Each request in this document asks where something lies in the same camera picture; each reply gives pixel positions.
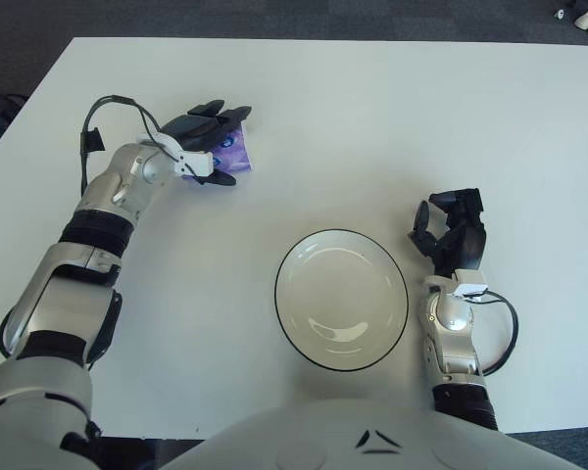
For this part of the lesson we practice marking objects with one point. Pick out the white plate with black rim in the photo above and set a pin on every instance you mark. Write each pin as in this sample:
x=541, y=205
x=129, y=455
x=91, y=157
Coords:
x=340, y=294

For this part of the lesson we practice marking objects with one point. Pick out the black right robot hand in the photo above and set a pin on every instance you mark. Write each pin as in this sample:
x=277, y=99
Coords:
x=465, y=242

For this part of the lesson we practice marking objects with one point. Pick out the black bag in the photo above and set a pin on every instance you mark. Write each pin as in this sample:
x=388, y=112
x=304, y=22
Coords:
x=0, y=110

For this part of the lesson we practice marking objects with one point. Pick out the purple tissue paper pack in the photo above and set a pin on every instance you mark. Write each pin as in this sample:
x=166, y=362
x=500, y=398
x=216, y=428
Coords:
x=232, y=152

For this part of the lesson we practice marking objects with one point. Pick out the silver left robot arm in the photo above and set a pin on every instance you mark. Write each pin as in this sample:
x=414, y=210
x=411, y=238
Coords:
x=112, y=191

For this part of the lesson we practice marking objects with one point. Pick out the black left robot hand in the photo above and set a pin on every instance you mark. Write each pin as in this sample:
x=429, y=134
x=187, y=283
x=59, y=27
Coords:
x=191, y=129

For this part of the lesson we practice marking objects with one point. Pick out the grey robot torso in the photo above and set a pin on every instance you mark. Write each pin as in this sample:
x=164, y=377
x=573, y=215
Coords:
x=323, y=436

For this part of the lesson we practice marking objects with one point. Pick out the white shoe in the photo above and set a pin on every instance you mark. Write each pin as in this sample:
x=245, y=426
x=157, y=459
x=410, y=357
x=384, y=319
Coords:
x=587, y=17

